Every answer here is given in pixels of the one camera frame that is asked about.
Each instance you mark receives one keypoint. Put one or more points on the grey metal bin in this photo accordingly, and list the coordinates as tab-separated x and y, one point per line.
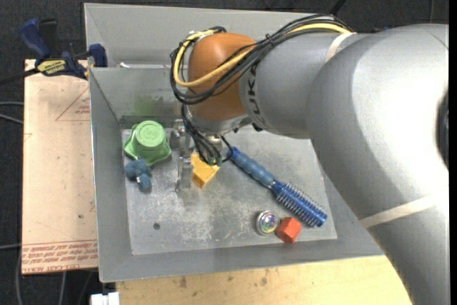
200	218

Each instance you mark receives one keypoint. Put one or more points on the brown cardboard board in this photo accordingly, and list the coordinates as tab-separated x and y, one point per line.
57	168

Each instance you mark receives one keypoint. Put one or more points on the dark blue lumpy toy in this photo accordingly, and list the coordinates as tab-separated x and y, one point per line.
140	173

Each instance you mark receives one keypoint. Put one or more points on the blue round hairbrush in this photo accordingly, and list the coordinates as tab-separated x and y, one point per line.
285	193

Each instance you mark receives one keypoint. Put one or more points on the shiny silver ball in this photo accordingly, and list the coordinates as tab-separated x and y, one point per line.
267	223

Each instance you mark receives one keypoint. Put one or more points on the green plastic cup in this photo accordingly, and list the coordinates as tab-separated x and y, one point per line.
148	141

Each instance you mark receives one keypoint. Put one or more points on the red-orange hexagonal block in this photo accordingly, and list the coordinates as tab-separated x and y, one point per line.
289	230

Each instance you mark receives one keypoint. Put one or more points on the yellow wedge block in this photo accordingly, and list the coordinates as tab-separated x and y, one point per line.
203	173

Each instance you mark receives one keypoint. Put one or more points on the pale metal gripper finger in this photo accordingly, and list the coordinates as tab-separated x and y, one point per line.
187	173
179	171

